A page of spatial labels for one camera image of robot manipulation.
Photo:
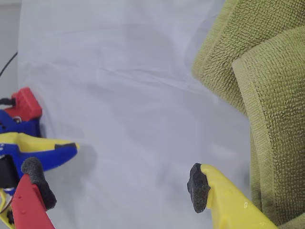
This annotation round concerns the black table clamp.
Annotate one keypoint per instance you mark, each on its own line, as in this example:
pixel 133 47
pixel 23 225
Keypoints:
pixel 7 101

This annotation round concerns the white table cover sheet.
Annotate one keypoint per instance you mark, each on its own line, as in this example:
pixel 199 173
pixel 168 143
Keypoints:
pixel 131 107

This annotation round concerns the green towel with pink border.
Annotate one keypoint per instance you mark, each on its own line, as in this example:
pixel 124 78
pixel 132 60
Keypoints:
pixel 274 107

